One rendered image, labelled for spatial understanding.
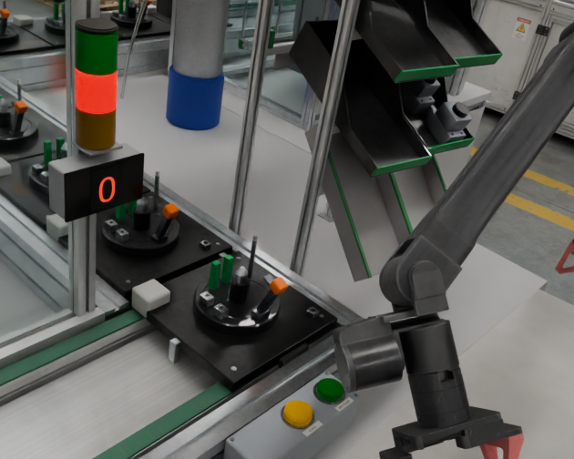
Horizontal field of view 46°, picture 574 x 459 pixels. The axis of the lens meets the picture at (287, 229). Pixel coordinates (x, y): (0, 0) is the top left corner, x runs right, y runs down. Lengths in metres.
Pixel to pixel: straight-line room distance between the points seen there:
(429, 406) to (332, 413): 0.27
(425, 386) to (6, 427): 0.56
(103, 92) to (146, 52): 1.47
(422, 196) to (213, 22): 0.79
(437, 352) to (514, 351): 0.66
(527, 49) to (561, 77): 4.23
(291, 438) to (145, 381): 0.25
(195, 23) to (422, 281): 1.28
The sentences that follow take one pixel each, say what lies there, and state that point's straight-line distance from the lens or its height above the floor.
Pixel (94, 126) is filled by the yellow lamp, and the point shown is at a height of 1.29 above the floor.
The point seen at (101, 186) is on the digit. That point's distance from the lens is 0.93.
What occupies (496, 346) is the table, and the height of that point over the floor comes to 0.86.
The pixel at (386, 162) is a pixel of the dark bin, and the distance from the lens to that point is 1.14.
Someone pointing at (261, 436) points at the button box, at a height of 0.96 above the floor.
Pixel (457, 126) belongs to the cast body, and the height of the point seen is 1.24.
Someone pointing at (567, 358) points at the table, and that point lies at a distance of 1.44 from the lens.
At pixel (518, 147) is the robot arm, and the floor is 1.39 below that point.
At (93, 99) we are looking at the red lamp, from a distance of 0.87.
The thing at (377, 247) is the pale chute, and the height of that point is 1.02.
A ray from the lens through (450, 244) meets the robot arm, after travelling 0.74.
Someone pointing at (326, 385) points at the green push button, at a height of 0.97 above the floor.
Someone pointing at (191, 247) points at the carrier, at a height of 0.97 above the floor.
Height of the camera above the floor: 1.66
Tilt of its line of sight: 31 degrees down
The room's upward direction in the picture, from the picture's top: 11 degrees clockwise
